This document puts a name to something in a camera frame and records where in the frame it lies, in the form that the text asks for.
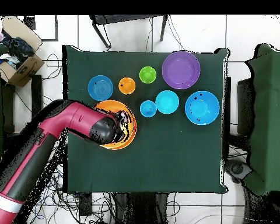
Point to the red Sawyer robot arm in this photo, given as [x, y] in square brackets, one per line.
[84, 116]

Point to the blue cup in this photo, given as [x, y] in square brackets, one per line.
[148, 108]

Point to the small cyan bowl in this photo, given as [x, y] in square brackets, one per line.
[167, 102]

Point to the orange cup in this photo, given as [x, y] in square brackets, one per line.
[127, 85]

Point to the green cup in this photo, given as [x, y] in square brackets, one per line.
[147, 74]

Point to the blue ribbed-bottom bowl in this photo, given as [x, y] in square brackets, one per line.
[100, 88]

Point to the large blue bowl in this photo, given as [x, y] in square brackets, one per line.
[202, 107]

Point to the large purple bowl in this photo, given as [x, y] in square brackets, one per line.
[181, 70]

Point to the dark green tablecloth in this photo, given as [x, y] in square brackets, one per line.
[79, 70]

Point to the black equipment case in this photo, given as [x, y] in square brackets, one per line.
[245, 105]

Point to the cardboard box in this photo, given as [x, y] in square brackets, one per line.
[25, 70]

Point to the dark blue cloth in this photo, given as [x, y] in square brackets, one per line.
[18, 49]

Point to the black metal chair frame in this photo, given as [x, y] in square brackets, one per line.
[121, 18]

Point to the black pedestal foot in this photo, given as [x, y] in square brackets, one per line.
[238, 168]

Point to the black bench frame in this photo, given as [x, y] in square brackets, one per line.
[36, 93]

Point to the black square floor frame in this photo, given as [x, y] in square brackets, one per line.
[29, 22]

